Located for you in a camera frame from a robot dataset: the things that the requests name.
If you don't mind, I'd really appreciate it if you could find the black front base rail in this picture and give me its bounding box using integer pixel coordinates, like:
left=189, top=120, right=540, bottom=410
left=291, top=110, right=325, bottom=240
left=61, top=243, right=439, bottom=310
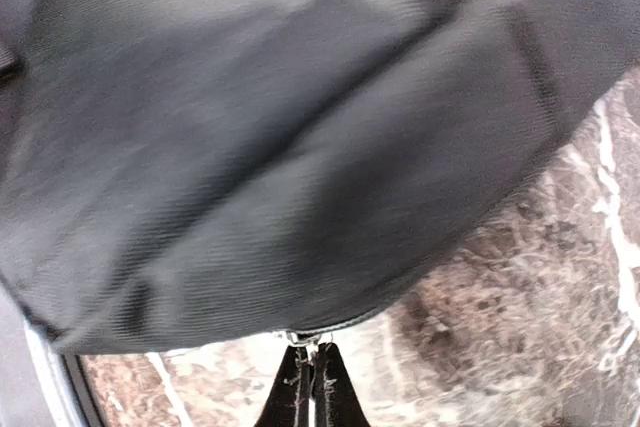
left=29, top=326, right=109, bottom=427

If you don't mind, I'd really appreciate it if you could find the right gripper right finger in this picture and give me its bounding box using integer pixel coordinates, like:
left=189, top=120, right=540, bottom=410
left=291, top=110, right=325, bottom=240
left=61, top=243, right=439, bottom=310
left=312, top=342, right=370, bottom=427

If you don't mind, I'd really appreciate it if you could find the black student backpack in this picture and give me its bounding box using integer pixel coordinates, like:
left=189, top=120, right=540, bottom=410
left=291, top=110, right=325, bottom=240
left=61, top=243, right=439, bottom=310
left=1, top=0, right=639, bottom=354

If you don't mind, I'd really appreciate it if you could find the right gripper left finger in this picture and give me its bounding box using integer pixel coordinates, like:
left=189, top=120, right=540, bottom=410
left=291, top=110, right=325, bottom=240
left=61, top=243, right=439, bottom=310
left=254, top=346, right=312, bottom=427

